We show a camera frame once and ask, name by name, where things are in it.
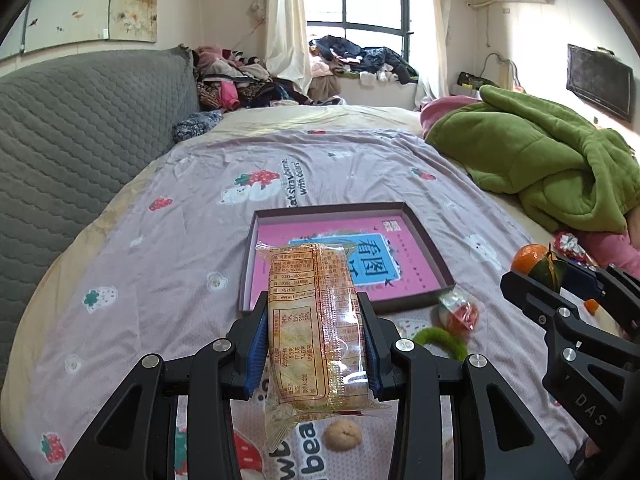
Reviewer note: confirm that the clothes pile by headboard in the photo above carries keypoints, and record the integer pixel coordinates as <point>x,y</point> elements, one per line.
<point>227,80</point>

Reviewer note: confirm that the orange tangerine with leaves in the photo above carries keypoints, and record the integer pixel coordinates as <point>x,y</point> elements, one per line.
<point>541,265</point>

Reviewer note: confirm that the wall television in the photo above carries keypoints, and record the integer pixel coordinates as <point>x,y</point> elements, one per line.
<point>600,79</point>

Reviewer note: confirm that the grey quilted headboard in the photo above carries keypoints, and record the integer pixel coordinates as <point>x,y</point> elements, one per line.
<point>74,132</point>

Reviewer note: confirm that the dark patterned cloth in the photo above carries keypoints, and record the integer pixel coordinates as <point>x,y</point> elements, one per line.
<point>196,125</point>

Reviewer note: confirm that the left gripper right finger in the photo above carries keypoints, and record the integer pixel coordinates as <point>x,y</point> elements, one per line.
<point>495,435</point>

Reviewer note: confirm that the floral wall painting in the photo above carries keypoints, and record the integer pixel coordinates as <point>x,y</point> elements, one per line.
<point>45,24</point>

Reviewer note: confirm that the cracker pack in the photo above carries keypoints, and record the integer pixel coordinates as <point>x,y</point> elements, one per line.
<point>317,345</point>

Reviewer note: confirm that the red surprise egg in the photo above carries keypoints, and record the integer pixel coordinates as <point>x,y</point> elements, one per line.
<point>458,311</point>

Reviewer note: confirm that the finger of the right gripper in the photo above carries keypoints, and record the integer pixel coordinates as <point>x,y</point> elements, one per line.
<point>614,289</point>
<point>548,309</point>

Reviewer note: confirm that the walnut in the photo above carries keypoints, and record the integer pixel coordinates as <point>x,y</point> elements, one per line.
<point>342,435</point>

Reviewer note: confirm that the green fleece blanket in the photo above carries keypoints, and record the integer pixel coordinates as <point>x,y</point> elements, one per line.
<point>564,170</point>

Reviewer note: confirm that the pink pillow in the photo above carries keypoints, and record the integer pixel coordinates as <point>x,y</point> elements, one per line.
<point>612,248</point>

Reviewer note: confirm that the candy wrappers pile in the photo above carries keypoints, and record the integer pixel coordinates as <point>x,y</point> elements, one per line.
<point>566,244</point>

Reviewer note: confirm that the left cream curtain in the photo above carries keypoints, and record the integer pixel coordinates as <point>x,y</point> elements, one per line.
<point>286,51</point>

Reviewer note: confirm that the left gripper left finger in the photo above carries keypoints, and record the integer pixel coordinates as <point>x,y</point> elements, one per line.
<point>134,435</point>

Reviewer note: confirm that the dark shallow box tray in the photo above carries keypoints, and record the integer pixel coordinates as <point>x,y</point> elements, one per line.
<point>383,307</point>

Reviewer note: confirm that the pink strawberry bedsheet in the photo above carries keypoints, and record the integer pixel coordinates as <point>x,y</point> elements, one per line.
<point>161,269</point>

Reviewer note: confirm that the right cream curtain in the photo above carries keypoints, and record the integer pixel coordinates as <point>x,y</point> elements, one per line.
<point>429,20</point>

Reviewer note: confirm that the cream curtain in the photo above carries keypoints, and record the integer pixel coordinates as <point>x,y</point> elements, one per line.
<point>429,20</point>
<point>286,51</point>

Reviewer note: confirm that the clothes pile on windowsill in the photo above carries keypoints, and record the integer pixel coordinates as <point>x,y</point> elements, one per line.
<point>346,56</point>

